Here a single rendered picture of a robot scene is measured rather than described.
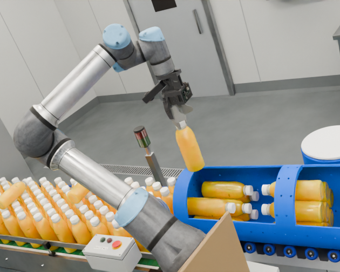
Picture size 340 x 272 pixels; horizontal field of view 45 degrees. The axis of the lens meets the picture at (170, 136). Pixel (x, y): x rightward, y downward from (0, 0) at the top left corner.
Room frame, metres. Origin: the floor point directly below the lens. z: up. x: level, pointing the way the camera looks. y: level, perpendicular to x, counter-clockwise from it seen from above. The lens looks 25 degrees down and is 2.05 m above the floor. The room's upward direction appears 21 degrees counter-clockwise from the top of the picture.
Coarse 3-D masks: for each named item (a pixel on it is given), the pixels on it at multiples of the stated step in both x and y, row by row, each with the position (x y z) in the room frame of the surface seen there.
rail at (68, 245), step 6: (0, 234) 1.94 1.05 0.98; (12, 240) 1.88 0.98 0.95; (18, 240) 1.85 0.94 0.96; (24, 240) 1.82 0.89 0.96; (30, 240) 1.79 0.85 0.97; (36, 240) 1.76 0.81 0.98; (42, 240) 1.73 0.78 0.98; (48, 240) 1.71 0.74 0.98; (60, 246) 1.66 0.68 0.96; (66, 246) 1.63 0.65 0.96; (72, 246) 1.61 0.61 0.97; (78, 246) 1.58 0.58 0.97; (84, 246) 1.56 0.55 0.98; (144, 252) 1.36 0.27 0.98; (150, 258) 1.34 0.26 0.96
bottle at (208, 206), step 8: (192, 200) 1.35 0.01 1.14; (200, 200) 1.32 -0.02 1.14; (208, 200) 1.30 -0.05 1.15; (216, 200) 1.29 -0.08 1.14; (224, 200) 1.29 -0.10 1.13; (192, 208) 1.32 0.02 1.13; (200, 208) 1.30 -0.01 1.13; (208, 208) 1.28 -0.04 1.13; (216, 208) 1.26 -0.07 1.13; (224, 208) 1.26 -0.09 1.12; (216, 216) 1.27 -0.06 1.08
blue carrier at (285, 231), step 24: (216, 168) 1.44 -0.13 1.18; (240, 168) 1.38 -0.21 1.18; (264, 168) 1.32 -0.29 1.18; (288, 168) 1.19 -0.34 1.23; (312, 168) 1.22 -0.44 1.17; (336, 168) 1.17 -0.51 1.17; (192, 192) 1.43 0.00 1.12; (288, 192) 1.09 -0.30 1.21; (336, 192) 1.20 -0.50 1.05; (192, 216) 1.38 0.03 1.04; (264, 216) 1.31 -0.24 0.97; (288, 216) 1.05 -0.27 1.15; (336, 216) 1.16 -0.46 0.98; (240, 240) 1.19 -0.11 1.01; (264, 240) 1.12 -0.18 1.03; (288, 240) 1.06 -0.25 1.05; (312, 240) 1.01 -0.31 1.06; (336, 240) 0.96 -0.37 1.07
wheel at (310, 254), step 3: (306, 249) 1.06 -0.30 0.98; (309, 249) 1.06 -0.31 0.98; (312, 249) 1.05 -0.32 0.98; (315, 249) 1.05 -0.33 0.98; (306, 252) 1.06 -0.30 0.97; (309, 252) 1.05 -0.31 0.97; (312, 252) 1.05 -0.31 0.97; (315, 252) 1.04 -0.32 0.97; (306, 255) 1.05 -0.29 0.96; (309, 255) 1.05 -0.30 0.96; (312, 255) 1.04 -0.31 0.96; (315, 255) 1.04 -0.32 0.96; (309, 258) 1.04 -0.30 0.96; (312, 258) 1.04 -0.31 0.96; (315, 258) 1.03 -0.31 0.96
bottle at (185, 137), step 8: (176, 128) 1.36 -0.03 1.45; (184, 128) 1.35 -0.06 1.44; (176, 136) 1.36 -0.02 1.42; (184, 136) 1.34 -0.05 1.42; (192, 136) 1.34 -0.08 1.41; (184, 144) 1.34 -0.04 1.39; (192, 144) 1.34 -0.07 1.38; (184, 152) 1.34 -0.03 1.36; (192, 152) 1.33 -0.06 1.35; (200, 152) 1.36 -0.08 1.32; (184, 160) 1.36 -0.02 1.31; (192, 160) 1.33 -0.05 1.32; (200, 160) 1.34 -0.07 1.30; (192, 168) 1.34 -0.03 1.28; (200, 168) 1.34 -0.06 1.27
